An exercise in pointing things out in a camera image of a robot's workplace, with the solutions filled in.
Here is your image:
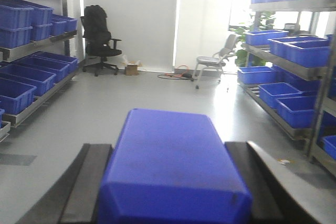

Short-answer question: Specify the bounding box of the left steel shelf rack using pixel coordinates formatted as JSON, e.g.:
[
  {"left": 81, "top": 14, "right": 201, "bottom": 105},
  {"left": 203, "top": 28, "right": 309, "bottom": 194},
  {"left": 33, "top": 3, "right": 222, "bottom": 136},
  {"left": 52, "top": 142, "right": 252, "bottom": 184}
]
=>
[{"left": 1, "top": 0, "right": 77, "bottom": 142}]

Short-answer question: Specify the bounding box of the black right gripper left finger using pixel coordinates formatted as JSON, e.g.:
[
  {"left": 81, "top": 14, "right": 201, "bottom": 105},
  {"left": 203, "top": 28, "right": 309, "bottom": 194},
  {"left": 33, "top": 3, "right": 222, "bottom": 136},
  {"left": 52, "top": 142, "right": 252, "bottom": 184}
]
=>
[{"left": 17, "top": 143, "right": 113, "bottom": 223}]

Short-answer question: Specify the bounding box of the black office chair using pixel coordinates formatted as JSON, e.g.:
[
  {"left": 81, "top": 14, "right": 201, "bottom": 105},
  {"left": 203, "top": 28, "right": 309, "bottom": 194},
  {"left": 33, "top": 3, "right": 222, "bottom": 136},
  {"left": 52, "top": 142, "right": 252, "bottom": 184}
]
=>
[{"left": 80, "top": 5, "right": 122, "bottom": 77}]

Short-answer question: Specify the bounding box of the steel shelf rack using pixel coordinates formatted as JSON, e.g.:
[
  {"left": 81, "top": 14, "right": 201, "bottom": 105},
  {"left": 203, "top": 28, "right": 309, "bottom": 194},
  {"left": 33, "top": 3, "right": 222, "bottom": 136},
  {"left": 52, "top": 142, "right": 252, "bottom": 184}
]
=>
[
  {"left": 1, "top": 0, "right": 77, "bottom": 142},
  {"left": 238, "top": 0, "right": 335, "bottom": 174}
]

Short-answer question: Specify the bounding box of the grey chair by window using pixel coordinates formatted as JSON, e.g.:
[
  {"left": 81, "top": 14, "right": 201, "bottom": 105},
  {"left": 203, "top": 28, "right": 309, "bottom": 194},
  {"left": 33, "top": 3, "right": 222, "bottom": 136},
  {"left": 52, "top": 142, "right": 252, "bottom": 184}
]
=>
[{"left": 191, "top": 33, "right": 239, "bottom": 90}]

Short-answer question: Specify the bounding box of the green potted plant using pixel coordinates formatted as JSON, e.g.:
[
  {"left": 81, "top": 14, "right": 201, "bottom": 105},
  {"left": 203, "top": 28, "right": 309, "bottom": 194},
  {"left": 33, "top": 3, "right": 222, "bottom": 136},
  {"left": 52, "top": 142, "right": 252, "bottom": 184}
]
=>
[{"left": 229, "top": 11, "right": 275, "bottom": 67}]

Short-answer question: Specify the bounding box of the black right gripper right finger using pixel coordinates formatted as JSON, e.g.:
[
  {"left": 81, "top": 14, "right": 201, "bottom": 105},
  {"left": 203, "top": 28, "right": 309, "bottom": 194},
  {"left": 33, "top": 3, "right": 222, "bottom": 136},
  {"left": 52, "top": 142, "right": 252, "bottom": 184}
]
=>
[{"left": 224, "top": 141, "right": 318, "bottom": 224}]

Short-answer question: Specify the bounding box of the orange cable on floor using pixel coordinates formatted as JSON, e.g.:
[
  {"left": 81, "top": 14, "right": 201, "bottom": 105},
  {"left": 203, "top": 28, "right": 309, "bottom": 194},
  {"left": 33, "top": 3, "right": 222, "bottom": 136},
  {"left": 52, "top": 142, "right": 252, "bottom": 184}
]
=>
[{"left": 157, "top": 64, "right": 194, "bottom": 80}]

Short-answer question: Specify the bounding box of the blue hexagonal plastic part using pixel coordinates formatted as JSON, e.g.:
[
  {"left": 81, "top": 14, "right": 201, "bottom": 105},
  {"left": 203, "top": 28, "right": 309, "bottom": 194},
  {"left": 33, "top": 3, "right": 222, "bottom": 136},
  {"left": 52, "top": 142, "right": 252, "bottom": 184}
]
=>
[{"left": 98, "top": 108, "right": 253, "bottom": 223}]

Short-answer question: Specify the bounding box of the cardboard box on floor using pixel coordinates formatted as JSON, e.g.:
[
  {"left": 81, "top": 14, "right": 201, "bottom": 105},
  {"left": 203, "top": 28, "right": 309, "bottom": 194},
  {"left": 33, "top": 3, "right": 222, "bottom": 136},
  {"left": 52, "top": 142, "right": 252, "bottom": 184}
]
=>
[{"left": 122, "top": 55, "right": 142, "bottom": 76}]

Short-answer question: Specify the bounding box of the right steel shelf rack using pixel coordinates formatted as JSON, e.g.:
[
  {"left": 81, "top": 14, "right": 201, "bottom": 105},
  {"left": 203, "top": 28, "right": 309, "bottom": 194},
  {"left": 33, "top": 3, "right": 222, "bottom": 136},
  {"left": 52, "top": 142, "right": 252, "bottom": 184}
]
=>
[{"left": 238, "top": 0, "right": 335, "bottom": 174}]

